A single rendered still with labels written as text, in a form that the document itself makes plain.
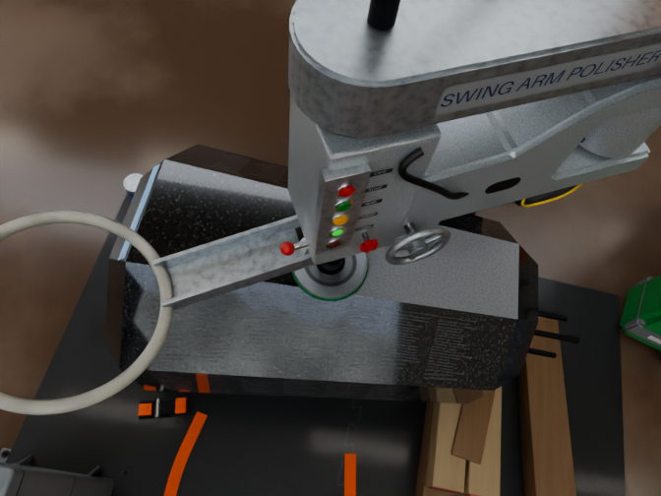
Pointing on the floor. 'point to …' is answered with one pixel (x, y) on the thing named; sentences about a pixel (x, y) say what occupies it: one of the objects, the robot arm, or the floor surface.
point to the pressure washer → (643, 312)
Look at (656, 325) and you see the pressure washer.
